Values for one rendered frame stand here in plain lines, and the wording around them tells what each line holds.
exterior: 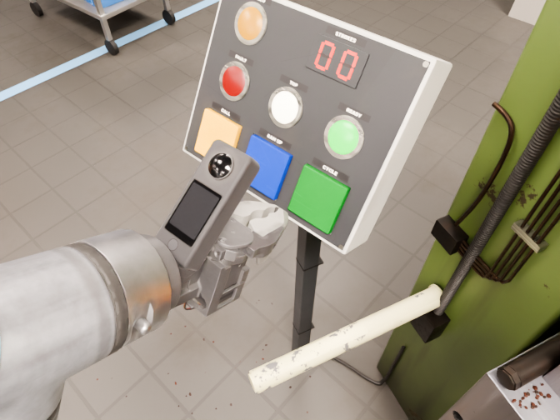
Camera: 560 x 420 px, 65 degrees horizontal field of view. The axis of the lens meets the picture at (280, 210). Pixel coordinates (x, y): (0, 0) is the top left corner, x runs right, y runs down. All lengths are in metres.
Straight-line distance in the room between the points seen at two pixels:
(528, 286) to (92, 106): 2.30
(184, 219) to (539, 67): 0.50
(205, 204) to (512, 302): 0.63
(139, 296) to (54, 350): 0.07
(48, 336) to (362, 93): 0.44
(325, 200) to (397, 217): 1.36
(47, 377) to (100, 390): 1.33
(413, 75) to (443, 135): 1.86
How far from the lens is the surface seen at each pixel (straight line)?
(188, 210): 0.40
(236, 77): 0.69
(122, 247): 0.35
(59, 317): 0.31
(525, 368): 0.64
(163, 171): 2.15
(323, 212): 0.62
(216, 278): 0.42
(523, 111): 0.72
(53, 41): 3.35
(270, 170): 0.66
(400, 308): 0.97
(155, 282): 0.35
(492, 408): 0.69
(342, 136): 0.59
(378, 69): 0.58
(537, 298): 0.83
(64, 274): 0.33
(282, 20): 0.65
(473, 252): 0.86
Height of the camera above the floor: 1.48
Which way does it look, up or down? 50 degrees down
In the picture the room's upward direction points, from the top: straight up
